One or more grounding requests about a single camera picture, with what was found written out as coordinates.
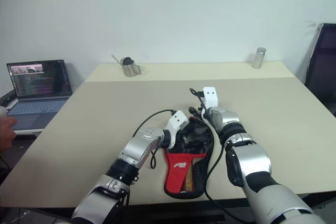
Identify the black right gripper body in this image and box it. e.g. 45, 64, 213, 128
187, 90, 208, 116

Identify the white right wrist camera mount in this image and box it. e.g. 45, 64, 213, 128
199, 86, 219, 118

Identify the person's bare hand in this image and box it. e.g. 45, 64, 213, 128
0, 115, 18, 152

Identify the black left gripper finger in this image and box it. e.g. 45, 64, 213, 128
188, 141, 209, 154
188, 128, 208, 141

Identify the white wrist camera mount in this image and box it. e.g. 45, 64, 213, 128
199, 86, 219, 118
165, 110, 190, 149

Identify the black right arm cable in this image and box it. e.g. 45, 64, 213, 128
189, 87, 257, 223

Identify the black electronic box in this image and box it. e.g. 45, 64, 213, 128
0, 89, 18, 110

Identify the steel cylindrical cup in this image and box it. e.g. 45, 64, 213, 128
252, 47, 267, 69

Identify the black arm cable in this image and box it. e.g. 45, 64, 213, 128
132, 109, 177, 170
189, 87, 257, 223

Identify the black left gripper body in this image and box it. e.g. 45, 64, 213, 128
174, 125, 196, 154

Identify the black monitor screen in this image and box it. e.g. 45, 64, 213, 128
303, 23, 336, 118

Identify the black and red paddle case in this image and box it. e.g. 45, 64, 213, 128
164, 115, 215, 199

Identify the steel pitcher with spout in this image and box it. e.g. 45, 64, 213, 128
111, 54, 143, 78

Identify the open blue laptop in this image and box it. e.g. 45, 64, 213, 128
6, 59, 74, 132

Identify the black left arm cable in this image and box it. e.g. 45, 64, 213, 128
132, 109, 177, 170

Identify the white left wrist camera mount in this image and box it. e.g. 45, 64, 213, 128
165, 110, 190, 149

